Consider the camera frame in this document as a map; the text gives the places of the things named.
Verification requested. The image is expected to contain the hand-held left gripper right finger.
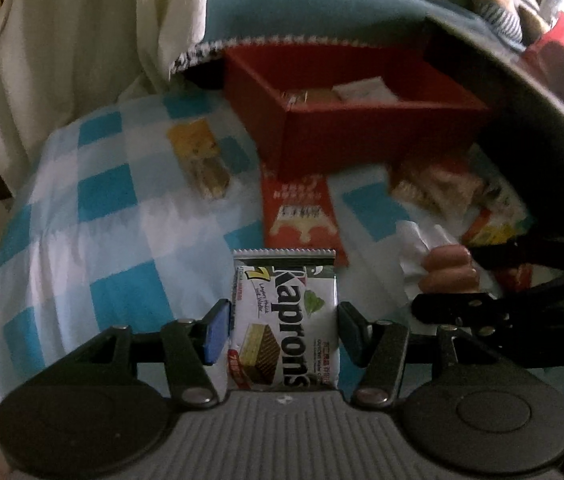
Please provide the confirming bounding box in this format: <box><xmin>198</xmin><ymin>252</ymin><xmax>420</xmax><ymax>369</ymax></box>
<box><xmin>337</xmin><ymin>301</ymin><xmax>505</xmax><ymax>409</ymax></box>

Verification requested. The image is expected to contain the teal blanket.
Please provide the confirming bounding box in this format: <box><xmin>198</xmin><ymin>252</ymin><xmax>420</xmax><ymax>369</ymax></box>
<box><xmin>174</xmin><ymin>0</ymin><xmax>528</xmax><ymax>75</ymax></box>

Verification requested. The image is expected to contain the dark table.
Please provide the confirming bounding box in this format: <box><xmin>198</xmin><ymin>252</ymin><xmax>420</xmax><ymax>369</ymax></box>
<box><xmin>422</xmin><ymin>10</ymin><xmax>564</xmax><ymax>242</ymax></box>

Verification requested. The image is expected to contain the pink sausage packet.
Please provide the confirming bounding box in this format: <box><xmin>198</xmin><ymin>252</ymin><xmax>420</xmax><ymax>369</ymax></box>
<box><xmin>397</xmin><ymin>220</ymin><xmax>480</xmax><ymax>294</ymax></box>

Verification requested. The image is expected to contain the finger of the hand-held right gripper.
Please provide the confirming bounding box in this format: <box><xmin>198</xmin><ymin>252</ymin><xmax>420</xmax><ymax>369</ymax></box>
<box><xmin>469</xmin><ymin>236</ymin><xmax>564</xmax><ymax>274</ymax></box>
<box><xmin>411</xmin><ymin>291</ymin><xmax>533</xmax><ymax>336</ymax></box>

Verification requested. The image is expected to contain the red cardboard box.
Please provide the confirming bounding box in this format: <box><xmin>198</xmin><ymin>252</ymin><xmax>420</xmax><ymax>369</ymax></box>
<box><xmin>223</xmin><ymin>45</ymin><xmax>492</xmax><ymax>177</ymax></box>

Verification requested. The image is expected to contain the white green wafer packet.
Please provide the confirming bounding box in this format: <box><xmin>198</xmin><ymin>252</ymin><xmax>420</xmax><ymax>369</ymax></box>
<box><xmin>227</xmin><ymin>248</ymin><xmax>339</xmax><ymax>392</ymax></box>

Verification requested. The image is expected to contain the brown snack packet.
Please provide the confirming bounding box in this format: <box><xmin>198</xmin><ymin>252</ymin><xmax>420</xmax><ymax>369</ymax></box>
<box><xmin>286</xmin><ymin>87</ymin><xmax>343</xmax><ymax>109</ymax></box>

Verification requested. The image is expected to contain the green yellow snack packet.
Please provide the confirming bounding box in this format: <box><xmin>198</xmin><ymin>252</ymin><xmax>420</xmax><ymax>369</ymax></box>
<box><xmin>462</xmin><ymin>180</ymin><xmax>536</xmax><ymax>247</ymax></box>

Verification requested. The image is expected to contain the white cloth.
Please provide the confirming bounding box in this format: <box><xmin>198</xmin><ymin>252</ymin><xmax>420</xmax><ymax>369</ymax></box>
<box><xmin>0</xmin><ymin>0</ymin><xmax>223</xmax><ymax>202</ymax></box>

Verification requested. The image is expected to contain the small red snack packet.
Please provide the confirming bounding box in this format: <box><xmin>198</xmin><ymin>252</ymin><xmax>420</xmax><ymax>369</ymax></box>
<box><xmin>494</xmin><ymin>266</ymin><xmax>534</xmax><ymax>294</ymax></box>

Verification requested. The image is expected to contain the red white biscuit packet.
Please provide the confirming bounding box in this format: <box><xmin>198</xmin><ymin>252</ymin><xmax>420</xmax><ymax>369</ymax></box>
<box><xmin>261</xmin><ymin>176</ymin><xmax>351</xmax><ymax>267</ymax></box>

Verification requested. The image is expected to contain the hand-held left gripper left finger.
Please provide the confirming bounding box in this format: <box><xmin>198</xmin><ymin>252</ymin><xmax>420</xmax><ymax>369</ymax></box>
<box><xmin>58</xmin><ymin>299</ymin><xmax>233</xmax><ymax>409</ymax></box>

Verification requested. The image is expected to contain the blue white checked bedsheet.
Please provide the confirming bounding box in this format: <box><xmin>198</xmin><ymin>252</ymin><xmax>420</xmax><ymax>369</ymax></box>
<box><xmin>0</xmin><ymin>92</ymin><xmax>538</xmax><ymax>411</ymax></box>

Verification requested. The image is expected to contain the brown cushion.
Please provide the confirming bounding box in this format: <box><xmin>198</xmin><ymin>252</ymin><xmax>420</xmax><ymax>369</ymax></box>
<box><xmin>518</xmin><ymin>5</ymin><xmax>551</xmax><ymax>42</ymax></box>

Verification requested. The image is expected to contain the striped pillow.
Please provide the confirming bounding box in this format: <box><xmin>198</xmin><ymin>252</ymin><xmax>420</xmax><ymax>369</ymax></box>
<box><xmin>464</xmin><ymin>0</ymin><xmax>526</xmax><ymax>44</ymax></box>

